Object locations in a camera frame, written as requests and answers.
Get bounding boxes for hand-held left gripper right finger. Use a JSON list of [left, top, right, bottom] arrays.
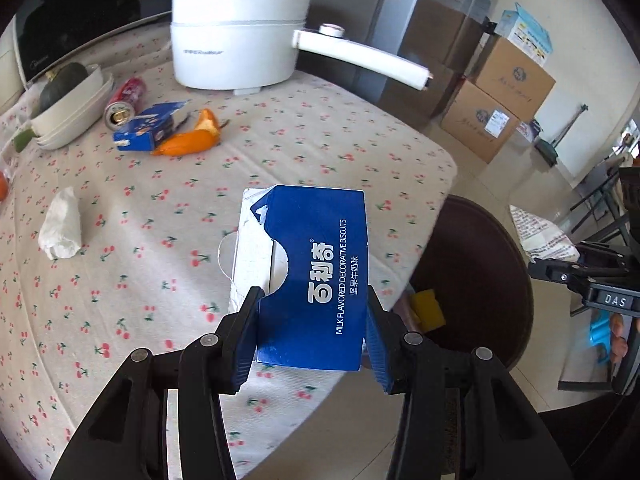
[[365, 284, 576, 480]]

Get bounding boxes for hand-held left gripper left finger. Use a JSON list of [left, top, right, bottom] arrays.
[[50, 286, 266, 480]]

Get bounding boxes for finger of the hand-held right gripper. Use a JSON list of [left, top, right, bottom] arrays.
[[527, 241, 601, 289]]

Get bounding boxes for white printed bag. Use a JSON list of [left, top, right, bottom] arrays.
[[509, 203, 583, 262]]

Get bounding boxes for green yellow sponge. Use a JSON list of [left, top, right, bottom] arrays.
[[410, 290, 446, 331]]

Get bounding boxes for brown round waste bin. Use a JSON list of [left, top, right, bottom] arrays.
[[400, 195, 535, 392]]

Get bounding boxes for large blue biscuit box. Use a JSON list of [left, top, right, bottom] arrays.
[[218, 185, 371, 372]]

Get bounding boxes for person's right hand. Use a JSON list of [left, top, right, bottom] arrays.
[[609, 312, 633, 367]]

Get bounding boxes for cyan plastic object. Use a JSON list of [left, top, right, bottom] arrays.
[[590, 317, 617, 361]]

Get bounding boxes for black metal stand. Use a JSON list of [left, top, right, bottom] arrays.
[[559, 167, 640, 261]]

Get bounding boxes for grey floor stand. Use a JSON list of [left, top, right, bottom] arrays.
[[534, 104, 590, 168]]

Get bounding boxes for small blue white package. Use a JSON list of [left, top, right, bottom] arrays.
[[517, 120, 544, 144]]

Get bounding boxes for brown cardboard box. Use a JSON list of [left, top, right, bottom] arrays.
[[441, 80, 521, 164], [472, 37, 557, 124]]

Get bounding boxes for orange snack packet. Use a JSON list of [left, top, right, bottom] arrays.
[[151, 109, 224, 157]]

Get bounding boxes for crumpled white tissue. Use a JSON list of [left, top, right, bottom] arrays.
[[38, 187, 84, 261]]

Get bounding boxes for blue white carton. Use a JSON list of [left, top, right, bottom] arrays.
[[500, 2, 555, 66]]

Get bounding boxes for small blue cookie box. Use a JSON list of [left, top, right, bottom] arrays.
[[113, 101, 191, 153]]

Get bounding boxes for red soda can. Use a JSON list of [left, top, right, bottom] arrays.
[[104, 77, 147, 131]]

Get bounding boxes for stacked white bowls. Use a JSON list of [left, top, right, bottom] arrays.
[[32, 72, 116, 151]]

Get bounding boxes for cream ceramic bowl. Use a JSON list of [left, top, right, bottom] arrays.
[[30, 64, 104, 134]]

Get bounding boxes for white electric cooking pot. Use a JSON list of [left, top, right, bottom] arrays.
[[167, 0, 432, 96]]

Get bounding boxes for small green piece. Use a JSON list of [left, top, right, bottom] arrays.
[[12, 129, 37, 154]]

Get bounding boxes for grey refrigerator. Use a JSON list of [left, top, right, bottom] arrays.
[[305, 0, 501, 126]]

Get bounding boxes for dark green pumpkin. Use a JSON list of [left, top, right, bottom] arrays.
[[39, 62, 91, 114]]

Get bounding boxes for black microwave oven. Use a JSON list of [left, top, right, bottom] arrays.
[[12, 0, 241, 86]]

